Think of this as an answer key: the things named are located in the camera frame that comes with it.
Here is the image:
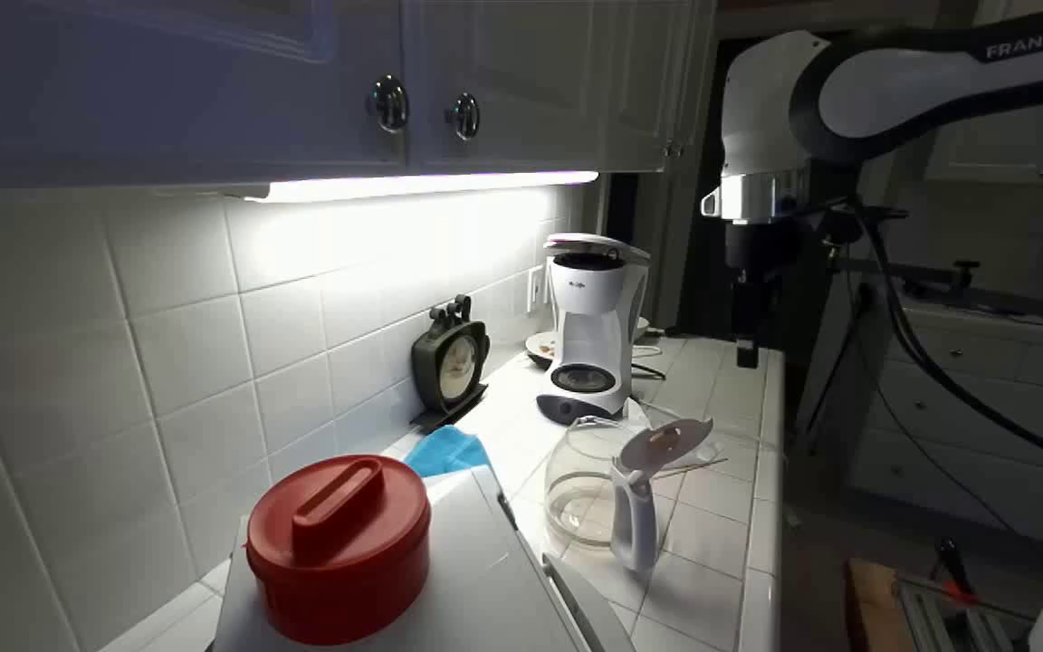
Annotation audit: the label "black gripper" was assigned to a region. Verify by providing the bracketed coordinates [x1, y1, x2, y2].
[723, 223, 781, 369]

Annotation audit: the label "glass coffee pot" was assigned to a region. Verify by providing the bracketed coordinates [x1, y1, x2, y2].
[546, 419, 715, 576]

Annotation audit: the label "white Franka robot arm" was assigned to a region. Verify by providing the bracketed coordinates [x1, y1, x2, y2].
[699, 12, 1043, 369]

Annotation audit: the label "white coffee maker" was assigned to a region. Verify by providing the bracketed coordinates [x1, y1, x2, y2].
[535, 232, 650, 425]

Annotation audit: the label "white plate with food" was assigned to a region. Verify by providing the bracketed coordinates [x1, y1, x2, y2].
[525, 330, 557, 361]

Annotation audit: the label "white drawer dresser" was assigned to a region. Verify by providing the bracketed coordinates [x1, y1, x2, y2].
[845, 286, 1043, 548]

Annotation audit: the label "black kitchen scale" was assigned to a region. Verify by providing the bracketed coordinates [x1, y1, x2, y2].
[409, 295, 490, 430]

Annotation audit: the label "right cabinet knob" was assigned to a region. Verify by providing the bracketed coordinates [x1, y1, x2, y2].
[446, 89, 481, 140]

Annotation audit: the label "cabinet knob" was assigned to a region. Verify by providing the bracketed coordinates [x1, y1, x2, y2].
[446, 89, 481, 140]
[368, 76, 409, 133]

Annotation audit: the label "blue cloth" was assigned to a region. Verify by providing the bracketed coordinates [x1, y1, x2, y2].
[406, 425, 490, 478]

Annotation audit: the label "left cabinet knob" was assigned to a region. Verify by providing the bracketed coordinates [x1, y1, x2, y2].
[368, 76, 409, 133]

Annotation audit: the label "red round lid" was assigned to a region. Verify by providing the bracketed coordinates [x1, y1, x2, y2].
[246, 454, 431, 646]

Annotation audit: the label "under-cabinet light strip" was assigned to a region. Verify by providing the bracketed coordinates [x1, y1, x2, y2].
[238, 169, 600, 204]

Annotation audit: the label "white upper cabinets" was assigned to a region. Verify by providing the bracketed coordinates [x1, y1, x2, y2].
[0, 0, 718, 185]

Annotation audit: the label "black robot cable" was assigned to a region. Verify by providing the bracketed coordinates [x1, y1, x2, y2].
[823, 204, 1043, 478]

